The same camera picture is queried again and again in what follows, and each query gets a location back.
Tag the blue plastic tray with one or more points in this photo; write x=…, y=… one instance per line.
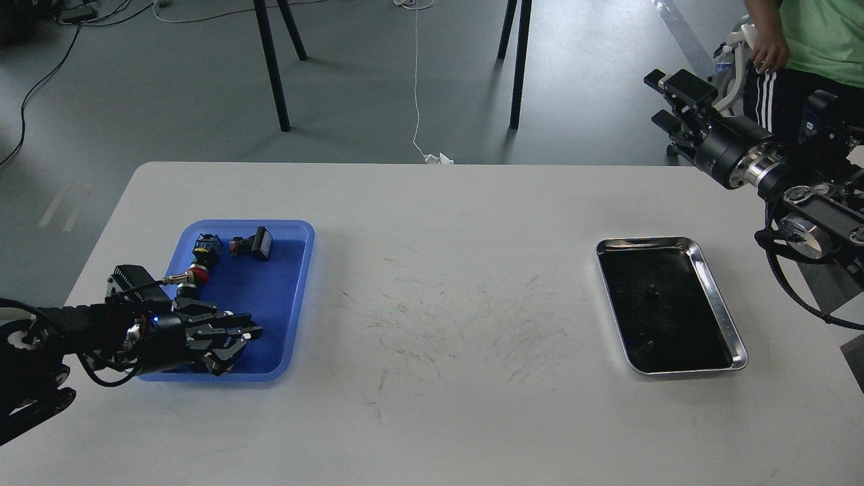
x=271, y=291

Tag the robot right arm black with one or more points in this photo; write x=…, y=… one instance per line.
x=812, y=192

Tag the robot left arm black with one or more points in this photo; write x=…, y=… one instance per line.
x=100, y=335

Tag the green button switch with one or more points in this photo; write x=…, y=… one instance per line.
x=187, y=290

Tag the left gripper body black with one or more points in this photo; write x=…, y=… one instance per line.
x=160, y=341

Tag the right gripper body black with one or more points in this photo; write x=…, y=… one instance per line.
x=731, y=145

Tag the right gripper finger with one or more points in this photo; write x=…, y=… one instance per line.
x=686, y=130
x=684, y=91

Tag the red mushroom button switch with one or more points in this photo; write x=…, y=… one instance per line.
x=205, y=254

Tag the person in green shirt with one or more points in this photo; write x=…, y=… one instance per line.
x=825, y=41

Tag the black table leg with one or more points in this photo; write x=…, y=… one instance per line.
x=268, y=46
x=522, y=42

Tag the black table leg left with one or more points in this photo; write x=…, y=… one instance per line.
x=268, y=46

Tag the black table leg right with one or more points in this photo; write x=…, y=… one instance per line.
x=522, y=42

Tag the steel tray black inside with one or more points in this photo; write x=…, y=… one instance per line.
x=686, y=330

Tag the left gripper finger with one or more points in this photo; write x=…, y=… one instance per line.
x=220, y=358
x=222, y=326

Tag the black selector switch part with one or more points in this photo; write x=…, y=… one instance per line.
x=257, y=245

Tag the person's hand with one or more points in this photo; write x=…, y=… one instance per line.
x=770, y=50

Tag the white office chair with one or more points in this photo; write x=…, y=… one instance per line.
x=730, y=74

